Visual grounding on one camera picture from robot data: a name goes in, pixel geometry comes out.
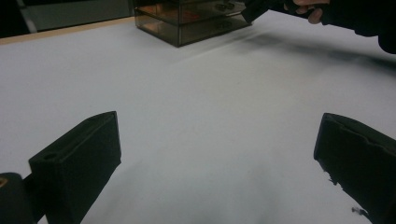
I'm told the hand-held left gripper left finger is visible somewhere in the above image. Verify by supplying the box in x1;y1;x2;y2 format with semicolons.
28;110;122;224

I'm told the smoky transparent drawer organizer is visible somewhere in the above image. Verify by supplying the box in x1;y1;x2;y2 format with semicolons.
133;0;254;49

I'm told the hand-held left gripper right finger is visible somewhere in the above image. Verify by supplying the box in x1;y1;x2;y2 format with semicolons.
313;112;396;224

